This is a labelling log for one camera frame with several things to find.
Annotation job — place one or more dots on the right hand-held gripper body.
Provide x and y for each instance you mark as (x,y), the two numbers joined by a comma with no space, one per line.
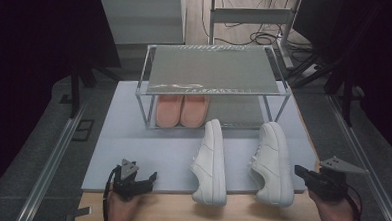
(329,186)

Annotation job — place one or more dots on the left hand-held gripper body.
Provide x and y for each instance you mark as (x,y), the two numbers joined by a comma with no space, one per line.
(127,184)

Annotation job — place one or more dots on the white leather sneaker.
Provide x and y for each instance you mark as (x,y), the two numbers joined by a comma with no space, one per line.
(211,168)
(275,167)

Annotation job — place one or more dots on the pink rubber slipper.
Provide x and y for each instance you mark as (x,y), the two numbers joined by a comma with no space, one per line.
(169,111)
(194,110)

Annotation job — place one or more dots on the two-tier metal shoe rack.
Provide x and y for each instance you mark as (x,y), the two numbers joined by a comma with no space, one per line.
(212,69)

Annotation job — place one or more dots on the person's left hand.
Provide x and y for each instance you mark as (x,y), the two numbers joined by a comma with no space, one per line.
(124,214)

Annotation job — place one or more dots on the person's right hand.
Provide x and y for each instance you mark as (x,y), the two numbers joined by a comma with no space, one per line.
(332,216)

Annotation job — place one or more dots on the pale grey table mat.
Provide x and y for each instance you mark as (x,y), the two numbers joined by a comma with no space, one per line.
(142,154)

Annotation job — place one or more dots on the black stand with legs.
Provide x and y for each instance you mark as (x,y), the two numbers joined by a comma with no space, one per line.
(347,103)
(74,91)

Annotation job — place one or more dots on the white cabinet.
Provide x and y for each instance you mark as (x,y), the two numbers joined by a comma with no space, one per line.
(141,19)

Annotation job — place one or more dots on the white metal stand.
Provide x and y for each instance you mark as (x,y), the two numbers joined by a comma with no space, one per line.
(251,15)

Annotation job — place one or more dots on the aluminium floor rail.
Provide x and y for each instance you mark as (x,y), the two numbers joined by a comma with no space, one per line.
(48,170)
(365,154)

